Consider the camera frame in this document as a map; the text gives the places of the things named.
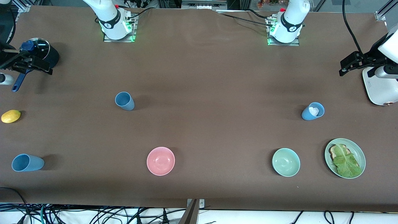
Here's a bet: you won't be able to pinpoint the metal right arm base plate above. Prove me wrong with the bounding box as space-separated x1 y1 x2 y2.
103 14 137 42

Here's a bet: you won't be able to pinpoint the white toaster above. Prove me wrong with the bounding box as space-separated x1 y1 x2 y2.
362 67 398 106

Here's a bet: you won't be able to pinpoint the metal table edge bracket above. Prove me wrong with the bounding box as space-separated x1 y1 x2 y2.
187 198 205 208

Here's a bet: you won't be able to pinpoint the pale green bowl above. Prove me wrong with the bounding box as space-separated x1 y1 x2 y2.
272 148 301 177

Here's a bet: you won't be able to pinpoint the yellow lemon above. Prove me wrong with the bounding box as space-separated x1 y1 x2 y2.
1 110 21 124

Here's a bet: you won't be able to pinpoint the glass lid with blue knob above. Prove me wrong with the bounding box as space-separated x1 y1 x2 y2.
19 38 50 61

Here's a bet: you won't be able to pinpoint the aluminium frame profile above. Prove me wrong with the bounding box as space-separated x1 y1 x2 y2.
375 0 398 21
17 0 31 13

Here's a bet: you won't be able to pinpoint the brown table cloth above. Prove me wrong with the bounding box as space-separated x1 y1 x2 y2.
0 5 398 212

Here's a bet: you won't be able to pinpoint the grey box behind table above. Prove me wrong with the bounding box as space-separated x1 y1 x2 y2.
181 0 228 10

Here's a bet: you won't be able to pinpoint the black left arm base cable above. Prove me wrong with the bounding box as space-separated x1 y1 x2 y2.
218 9 274 28

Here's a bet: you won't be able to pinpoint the black right arm base cable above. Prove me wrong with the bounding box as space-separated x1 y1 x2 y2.
126 7 153 20

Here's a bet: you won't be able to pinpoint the toast slice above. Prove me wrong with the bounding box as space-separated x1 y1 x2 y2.
329 144 360 168

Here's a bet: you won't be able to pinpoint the green lettuce leaf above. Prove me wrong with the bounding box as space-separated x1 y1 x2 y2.
333 144 363 178

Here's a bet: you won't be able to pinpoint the black arm base cable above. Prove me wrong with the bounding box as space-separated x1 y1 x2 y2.
126 7 153 20
218 9 274 28

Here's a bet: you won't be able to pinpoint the pale green plate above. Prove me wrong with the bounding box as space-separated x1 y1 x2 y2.
325 138 366 179

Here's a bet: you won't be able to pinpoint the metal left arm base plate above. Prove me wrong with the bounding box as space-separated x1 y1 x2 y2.
266 17 300 47

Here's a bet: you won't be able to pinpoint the black floor cable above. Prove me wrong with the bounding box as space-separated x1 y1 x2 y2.
0 187 30 224

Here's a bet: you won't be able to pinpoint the dark blue saucepan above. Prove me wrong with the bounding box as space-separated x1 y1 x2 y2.
12 37 59 92

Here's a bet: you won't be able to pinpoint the blue cup with white filling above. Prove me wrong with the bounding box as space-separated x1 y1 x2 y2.
301 102 325 121

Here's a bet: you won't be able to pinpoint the pink bowl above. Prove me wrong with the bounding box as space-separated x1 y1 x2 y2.
146 147 175 176

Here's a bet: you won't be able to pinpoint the orange artificial flowers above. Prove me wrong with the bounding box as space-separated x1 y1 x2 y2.
257 0 289 9

